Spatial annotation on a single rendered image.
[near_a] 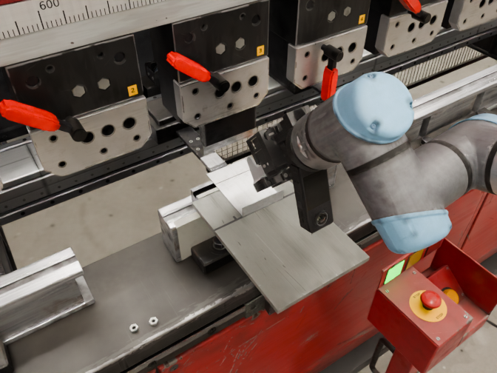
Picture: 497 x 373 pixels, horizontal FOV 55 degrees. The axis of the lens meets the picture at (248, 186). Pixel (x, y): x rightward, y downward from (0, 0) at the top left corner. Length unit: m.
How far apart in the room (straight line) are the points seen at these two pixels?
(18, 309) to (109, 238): 1.37
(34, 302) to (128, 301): 0.15
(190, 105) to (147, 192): 1.68
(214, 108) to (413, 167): 0.32
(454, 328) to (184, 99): 0.67
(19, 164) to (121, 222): 1.25
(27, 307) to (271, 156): 0.46
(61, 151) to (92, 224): 1.63
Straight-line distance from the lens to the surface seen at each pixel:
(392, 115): 0.50
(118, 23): 0.61
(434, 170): 0.55
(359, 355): 1.78
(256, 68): 0.73
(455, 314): 1.04
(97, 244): 2.18
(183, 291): 0.88
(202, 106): 0.70
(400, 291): 1.04
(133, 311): 0.87
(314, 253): 0.77
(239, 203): 0.84
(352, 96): 0.49
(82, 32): 0.59
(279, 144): 0.67
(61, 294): 0.86
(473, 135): 0.61
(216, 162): 0.92
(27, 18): 0.57
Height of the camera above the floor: 1.59
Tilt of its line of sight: 43 degrees down
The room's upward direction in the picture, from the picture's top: straight up
